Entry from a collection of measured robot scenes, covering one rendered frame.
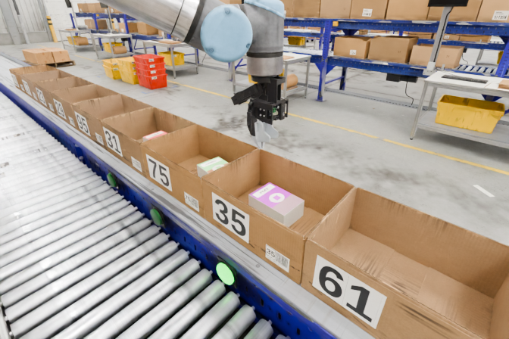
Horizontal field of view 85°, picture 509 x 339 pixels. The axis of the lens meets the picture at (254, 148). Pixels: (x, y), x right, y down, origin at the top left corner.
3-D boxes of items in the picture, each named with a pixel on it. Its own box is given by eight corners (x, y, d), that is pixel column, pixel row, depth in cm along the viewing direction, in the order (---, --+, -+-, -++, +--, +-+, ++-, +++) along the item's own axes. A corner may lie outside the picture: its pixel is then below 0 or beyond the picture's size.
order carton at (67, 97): (57, 116, 191) (48, 91, 183) (101, 106, 210) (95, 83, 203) (78, 131, 167) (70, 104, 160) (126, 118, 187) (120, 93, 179)
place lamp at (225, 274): (215, 277, 89) (214, 261, 86) (218, 274, 90) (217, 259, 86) (231, 290, 85) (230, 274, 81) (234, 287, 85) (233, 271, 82)
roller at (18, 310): (2, 321, 84) (-5, 310, 81) (157, 229, 118) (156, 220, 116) (6, 332, 81) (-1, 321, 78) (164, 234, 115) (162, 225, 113)
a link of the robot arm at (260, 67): (238, 56, 68) (263, 51, 75) (239, 76, 70) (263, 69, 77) (267, 59, 63) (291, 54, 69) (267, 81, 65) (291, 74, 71)
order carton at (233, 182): (204, 219, 97) (200, 178, 90) (259, 184, 117) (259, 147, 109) (299, 286, 74) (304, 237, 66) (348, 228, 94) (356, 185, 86)
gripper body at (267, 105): (271, 128, 70) (271, 79, 65) (245, 120, 75) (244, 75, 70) (288, 119, 76) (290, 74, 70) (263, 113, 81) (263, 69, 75)
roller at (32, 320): (7, 336, 80) (0, 325, 78) (166, 237, 115) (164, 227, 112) (11, 349, 77) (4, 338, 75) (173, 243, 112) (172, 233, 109)
